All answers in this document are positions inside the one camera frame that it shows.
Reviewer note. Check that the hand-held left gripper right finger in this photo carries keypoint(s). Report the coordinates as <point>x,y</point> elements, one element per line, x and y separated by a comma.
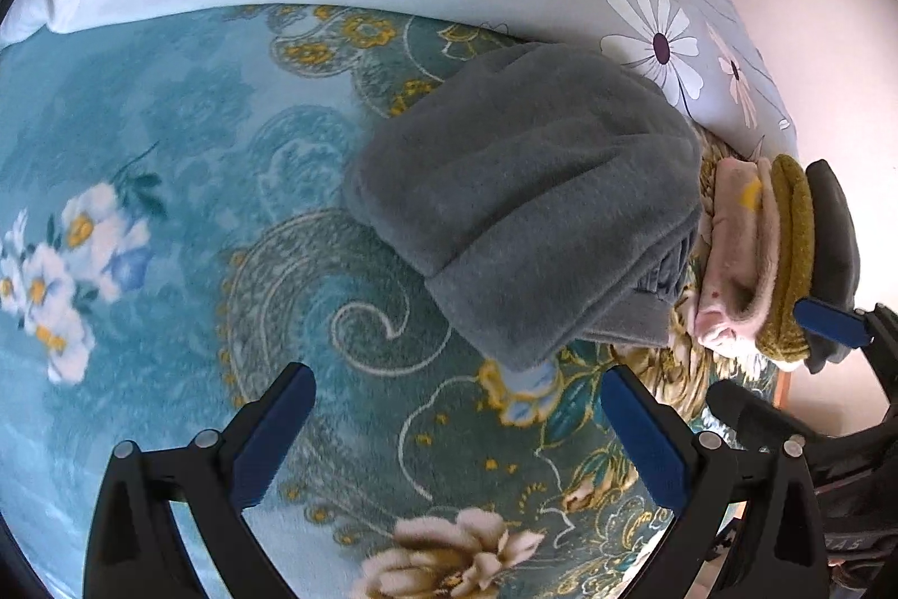
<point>645,439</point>

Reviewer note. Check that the teal floral plush blanket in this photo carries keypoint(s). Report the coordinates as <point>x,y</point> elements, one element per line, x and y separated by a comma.
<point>175,325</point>

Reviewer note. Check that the wooden bed frame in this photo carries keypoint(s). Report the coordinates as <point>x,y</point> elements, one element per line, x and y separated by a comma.
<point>784,392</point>

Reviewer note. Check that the grey fleece garment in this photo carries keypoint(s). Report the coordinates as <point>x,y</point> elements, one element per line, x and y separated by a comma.
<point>533,185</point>

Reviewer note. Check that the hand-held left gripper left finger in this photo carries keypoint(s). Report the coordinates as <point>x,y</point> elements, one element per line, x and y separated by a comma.
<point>275,430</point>

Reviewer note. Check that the mustard knitted garment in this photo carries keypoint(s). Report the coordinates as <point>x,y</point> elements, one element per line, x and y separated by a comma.
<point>793,234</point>

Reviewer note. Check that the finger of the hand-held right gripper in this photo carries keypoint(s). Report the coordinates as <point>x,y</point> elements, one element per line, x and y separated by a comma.
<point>831,318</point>
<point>758,409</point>

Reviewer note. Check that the pink folded garment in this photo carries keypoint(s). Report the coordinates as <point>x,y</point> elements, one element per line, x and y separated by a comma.
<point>736,248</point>

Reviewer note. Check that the dark grey garment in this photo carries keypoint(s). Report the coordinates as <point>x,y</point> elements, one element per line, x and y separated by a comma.
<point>835,234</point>

